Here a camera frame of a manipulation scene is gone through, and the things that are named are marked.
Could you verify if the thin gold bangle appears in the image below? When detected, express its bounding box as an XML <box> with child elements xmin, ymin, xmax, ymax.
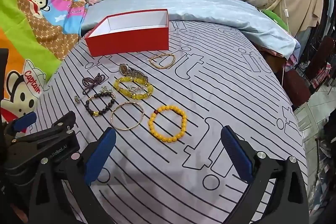
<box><xmin>111</xmin><ymin>102</ymin><xmax>144</xmax><ymax>131</ymax></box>

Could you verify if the cartoon monkey printed blanket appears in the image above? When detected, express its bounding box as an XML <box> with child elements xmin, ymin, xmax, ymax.
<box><xmin>0</xmin><ymin>0</ymin><xmax>90</xmax><ymax>132</ymax></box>

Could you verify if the black bead bracelet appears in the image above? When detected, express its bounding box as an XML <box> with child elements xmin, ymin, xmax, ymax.
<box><xmin>84</xmin><ymin>93</ymin><xmax>116</xmax><ymax>117</ymax></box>

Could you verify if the translucent yellow stone bracelet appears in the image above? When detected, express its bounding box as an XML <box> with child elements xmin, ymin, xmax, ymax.
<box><xmin>113</xmin><ymin>76</ymin><xmax>154</xmax><ymax>101</ymax></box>

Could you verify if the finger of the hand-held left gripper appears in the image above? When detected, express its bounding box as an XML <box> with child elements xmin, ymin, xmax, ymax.
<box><xmin>5</xmin><ymin>111</ymin><xmax>37</xmax><ymax>136</ymax></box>
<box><xmin>16</xmin><ymin>111</ymin><xmax>77</xmax><ymax>149</ymax></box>

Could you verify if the grey striped bed sheet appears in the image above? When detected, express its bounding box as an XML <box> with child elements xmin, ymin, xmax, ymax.
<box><xmin>25</xmin><ymin>19</ymin><xmax>309</xmax><ymax>224</ymax></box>

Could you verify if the green plastic object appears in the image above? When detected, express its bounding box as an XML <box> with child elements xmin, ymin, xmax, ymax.
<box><xmin>262</xmin><ymin>9</ymin><xmax>288</xmax><ymax>33</ymax></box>

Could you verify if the dark purple bead necklace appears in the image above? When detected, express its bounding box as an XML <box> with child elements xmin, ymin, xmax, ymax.
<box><xmin>81</xmin><ymin>72</ymin><xmax>109</xmax><ymax>95</ymax></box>

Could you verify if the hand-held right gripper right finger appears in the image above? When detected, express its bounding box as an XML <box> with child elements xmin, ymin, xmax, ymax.
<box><xmin>220</xmin><ymin>125</ymin><xmax>310</xmax><ymax>224</ymax></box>

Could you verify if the red cardboard box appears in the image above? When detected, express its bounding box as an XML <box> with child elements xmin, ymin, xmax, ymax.
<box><xmin>84</xmin><ymin>9</ymin><xmax>170</xmax><ymax>57</ymax></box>

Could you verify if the silver wristwatch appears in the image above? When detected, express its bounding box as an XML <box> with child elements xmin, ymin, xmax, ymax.
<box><xmin>119</xmin><ymin>63</ymin><xmax>149</xmax><ymax>83</ymax></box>

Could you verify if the light blue blanket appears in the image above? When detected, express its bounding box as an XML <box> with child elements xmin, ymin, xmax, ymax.
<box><xmin>80</xmin><ymin>0</ymin><xmax>300</xmax><ymax>59</ymax></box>

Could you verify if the gold bead bracelet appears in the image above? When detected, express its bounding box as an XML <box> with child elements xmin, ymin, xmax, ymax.
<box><xmin>149</xmin><ymin>54</ymin><xmax>176</xmax><ymax>69</ymax></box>

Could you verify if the yellow bead bracelet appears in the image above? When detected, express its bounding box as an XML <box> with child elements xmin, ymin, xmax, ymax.
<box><xmin>148</xmin><ymin>105</ymin><xmax>188</xmax><ymax>141</ymax></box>

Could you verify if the white cable with switch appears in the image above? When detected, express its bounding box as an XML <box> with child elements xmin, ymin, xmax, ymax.
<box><xmin>273</xmin><ymin>0</ymin><xmax>290</xmax><ymax>83</ymax></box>

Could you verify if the dark red chair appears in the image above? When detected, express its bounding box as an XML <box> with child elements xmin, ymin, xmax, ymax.
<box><xmin>283</xmin><ymin>35</ymin><xmax>335</xmax><ymax>109</ymax></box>

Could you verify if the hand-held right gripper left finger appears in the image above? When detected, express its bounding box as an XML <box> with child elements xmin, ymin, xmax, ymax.
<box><xmin>28</xmin><ymin>126</ymin><xmax>117</xmax><ymax>224</ymax></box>

